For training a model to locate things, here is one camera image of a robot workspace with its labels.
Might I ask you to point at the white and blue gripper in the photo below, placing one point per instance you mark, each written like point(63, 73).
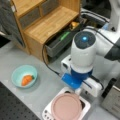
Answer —
point(80, 81)

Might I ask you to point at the pink pan with white handle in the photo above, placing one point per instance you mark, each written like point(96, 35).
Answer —
point(66, 106)

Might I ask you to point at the teal bowl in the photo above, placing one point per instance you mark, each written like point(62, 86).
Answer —
point(22, 71)

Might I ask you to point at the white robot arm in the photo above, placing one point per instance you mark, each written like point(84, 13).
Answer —
point(79, 64)

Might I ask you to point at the open grey drawer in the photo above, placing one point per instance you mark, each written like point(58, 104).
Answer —
point(54, 46)

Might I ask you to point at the silver toaster oven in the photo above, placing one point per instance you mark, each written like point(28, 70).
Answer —
point(111, 97)

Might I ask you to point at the white induction cooker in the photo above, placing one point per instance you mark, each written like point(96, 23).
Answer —
point(47, 114)

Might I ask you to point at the green vegetable toy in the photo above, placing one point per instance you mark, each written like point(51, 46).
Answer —
point(63, 36)

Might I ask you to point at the orange carrot toy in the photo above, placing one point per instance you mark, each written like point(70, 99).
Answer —
point(26, 80)

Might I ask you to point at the yellow toy in drawer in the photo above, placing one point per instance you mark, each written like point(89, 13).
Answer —
point(73, 25)

